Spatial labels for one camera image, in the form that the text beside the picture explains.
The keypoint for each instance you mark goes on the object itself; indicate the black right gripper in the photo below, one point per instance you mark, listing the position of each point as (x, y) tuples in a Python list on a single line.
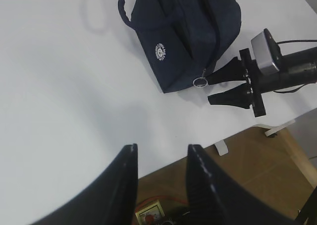
[(249, 94)]

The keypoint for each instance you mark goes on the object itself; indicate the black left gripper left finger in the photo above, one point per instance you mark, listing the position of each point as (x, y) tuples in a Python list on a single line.
[(109, 200)]

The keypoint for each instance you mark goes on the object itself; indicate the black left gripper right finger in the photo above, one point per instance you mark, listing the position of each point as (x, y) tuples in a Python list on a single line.
[(215, 198)]

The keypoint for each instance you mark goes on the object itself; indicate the dark blue lunch bag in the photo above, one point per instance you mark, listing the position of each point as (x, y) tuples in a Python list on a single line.
[(183, 39)]

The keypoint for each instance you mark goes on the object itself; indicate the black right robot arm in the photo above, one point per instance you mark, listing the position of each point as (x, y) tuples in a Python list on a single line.
[(300, 69)]

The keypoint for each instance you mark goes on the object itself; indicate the yellow power socket box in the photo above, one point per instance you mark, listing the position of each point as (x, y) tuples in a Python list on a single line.
[(150, 214)]

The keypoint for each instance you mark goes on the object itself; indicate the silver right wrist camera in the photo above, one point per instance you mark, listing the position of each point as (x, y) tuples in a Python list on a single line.
[(267, 53)]

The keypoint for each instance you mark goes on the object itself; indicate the white table leg bracket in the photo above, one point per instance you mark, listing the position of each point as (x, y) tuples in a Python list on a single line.
[(258, 130)]

